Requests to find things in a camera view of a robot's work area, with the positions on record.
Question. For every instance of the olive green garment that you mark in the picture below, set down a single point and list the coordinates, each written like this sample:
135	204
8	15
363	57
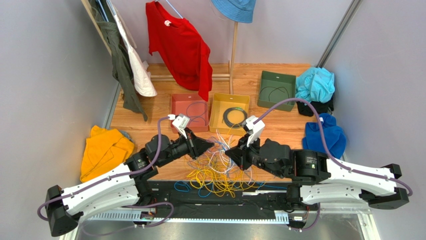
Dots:
121	68

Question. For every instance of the green plastic bin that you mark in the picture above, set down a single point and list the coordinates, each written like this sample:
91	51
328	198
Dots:
275	87

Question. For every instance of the grey denim cloth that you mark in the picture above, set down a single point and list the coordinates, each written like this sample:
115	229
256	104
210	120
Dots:
125	134

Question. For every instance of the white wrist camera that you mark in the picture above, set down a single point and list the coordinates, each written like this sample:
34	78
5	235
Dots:
253	127
180	123

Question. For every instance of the blue cloth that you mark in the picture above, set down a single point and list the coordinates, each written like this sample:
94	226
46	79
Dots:
334	136

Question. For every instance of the orange yellow cloth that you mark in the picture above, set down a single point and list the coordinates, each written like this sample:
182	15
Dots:
105	149

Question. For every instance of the wooden clothes rack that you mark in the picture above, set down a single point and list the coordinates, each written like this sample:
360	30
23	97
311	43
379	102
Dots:
216	77

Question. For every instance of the red shirt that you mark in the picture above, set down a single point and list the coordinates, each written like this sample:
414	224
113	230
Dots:
181	47

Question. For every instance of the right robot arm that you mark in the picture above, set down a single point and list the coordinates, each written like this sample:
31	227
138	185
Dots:
315	178

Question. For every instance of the aluminium frame post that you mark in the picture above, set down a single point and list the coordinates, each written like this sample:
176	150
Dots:
338	33

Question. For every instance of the cyan cloth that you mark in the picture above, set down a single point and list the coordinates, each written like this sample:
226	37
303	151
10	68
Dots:
315	85

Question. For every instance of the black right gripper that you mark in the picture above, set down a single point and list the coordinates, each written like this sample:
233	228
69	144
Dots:
245	154

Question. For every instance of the blue bucket hat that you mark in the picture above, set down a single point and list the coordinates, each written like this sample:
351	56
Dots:
240	11

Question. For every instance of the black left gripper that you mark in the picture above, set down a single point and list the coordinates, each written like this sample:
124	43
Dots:
196	145

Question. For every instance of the white garment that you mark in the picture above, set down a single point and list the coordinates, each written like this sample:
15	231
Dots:
142	78

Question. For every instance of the red plastic bin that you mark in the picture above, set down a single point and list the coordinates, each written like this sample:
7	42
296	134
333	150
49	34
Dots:
193	106

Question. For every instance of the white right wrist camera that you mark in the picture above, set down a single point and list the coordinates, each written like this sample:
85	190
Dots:
253	127

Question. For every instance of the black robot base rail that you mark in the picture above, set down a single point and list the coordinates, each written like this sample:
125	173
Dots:
265	203

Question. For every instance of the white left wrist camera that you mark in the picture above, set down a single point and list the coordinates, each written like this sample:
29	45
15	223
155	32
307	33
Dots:
180	123

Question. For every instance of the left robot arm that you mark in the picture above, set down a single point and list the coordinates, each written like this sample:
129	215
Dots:
125	185

